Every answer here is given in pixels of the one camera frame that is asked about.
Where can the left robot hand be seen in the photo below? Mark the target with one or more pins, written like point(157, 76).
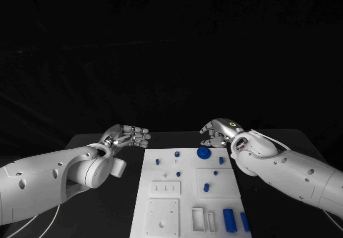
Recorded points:
point(132, 136)

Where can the blue plug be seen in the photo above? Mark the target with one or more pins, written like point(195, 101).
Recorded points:
point(206, 187)

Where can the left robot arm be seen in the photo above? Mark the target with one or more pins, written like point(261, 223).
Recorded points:
point(39, 176)

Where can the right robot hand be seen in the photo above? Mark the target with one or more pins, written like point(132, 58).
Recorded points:
point(219, 133)

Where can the white task board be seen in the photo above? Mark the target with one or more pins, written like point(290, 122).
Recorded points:
point(189, 193)

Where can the blue block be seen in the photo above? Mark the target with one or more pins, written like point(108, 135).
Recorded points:
point(221, 160)

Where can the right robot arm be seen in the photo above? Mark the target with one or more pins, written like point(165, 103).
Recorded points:
point(294, 172)

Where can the blue gear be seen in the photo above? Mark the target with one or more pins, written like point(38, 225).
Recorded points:
point(204, 152)

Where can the large blue cylinder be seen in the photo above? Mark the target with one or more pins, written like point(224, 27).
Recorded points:
point(230, 220)

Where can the thin blue cylinder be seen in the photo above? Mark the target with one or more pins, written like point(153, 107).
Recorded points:
point(245, 221)

